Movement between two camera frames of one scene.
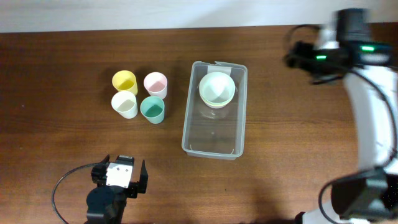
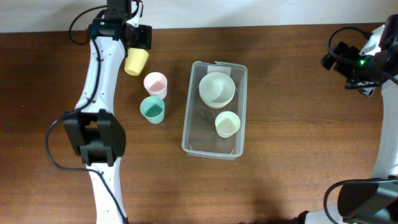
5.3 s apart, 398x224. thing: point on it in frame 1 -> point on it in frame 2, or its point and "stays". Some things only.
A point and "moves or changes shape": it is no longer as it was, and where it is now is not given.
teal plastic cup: x=152 y=108 stays
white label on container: x=220 y=69 stays
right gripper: x=303 y=63 -> x=349 y=54
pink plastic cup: x=155 y=83 stays
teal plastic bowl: x=216 y=95 moves or changes shape
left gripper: x=134 y=186 -> x=147 y=41
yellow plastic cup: x=125 y=81 -> x=135 y=60
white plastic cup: x=125 y=102 -> x=227 y=123
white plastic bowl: x=216 y=88 stays
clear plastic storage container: x=215 y=114 stays
